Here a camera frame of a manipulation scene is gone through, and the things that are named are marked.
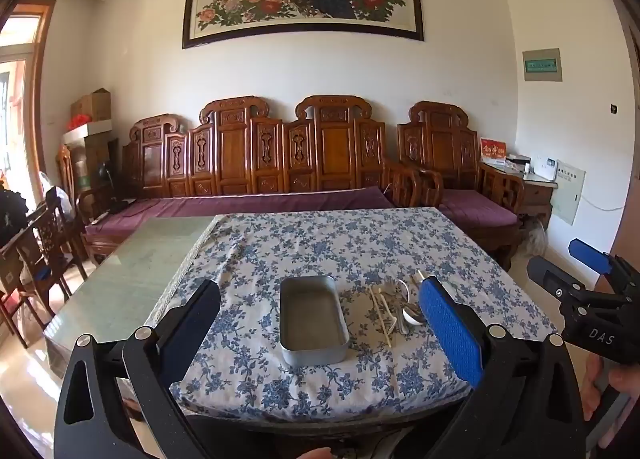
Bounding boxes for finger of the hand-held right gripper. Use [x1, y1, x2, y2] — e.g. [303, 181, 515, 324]
[569, 238, 640, 299]
[527, 256, 626, 321]

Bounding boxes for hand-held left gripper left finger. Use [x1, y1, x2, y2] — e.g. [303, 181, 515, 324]
[54, 279, 223, 459]

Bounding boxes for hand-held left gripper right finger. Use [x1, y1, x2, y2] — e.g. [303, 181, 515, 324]
[417, 276, 586, 459]

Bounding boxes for metal fork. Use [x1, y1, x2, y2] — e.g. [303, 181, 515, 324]
[384, 276, 404, 335]

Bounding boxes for white chopstick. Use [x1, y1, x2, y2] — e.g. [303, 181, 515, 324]
[369, 286, 396, 347]

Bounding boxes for brown chopstick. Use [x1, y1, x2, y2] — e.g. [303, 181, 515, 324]
[376, 288, 391, 336]

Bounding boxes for rectangular metal box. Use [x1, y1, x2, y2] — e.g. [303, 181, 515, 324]
[279, 275, 351, 368]

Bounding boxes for person's right hand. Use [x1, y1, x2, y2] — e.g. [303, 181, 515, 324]
[580, 355, 640, 449]

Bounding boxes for brown wooden board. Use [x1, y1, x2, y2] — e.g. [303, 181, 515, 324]
[597, 209, 640, 290]

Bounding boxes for grey fluffy duster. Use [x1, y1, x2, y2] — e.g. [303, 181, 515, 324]
[519, 216, 549, 258]

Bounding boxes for wooden side table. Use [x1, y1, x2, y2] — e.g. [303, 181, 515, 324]
[480, 162, 558, 231]

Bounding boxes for white telephone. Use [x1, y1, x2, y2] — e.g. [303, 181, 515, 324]
[531, 156, 559, 183]

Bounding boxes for purple armchair cushion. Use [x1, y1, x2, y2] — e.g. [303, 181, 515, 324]
[440, 189, 521, 230]

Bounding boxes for purple sofa cushion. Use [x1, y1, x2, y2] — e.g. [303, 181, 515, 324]
[85, 186, 396, 240]

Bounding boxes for red box on table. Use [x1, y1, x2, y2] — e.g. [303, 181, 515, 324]
[480, 138, 507, 163]

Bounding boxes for blue floral tablecloth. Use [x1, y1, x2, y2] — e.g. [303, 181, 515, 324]
[150, 208, 560, 424]

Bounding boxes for carved wooden dining chair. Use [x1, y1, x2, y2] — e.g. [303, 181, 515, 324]
[15, 196, 90, 317]
[0, 239, 33, 351]

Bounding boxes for carved wooden sofa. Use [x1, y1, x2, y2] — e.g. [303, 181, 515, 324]
[82, 95, 418, 262]

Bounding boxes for white plastic bag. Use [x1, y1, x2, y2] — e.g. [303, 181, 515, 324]
[40, 172, 77, 216]

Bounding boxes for stack of boxes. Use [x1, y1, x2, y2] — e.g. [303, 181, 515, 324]
[62, 134, 122, 192]

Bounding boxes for black bag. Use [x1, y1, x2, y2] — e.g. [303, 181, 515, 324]
[0, 186, 32, 246]

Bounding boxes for white box red contents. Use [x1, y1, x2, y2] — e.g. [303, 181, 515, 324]
[61, 114, 114, 146]

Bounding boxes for brown cardboard box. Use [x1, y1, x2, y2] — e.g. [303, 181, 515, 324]
[70, 88, 112, 123]

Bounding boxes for white cable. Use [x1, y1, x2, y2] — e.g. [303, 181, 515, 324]
[584, 195, 628, 214]

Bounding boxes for white wall panel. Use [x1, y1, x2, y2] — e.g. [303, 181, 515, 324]
[550, 160, 587, 226]

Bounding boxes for green wall box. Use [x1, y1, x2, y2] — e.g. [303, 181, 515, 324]
[522, 48, 562, 83]

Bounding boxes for wooden door frame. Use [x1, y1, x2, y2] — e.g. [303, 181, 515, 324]
[0, 0, 57, 190]

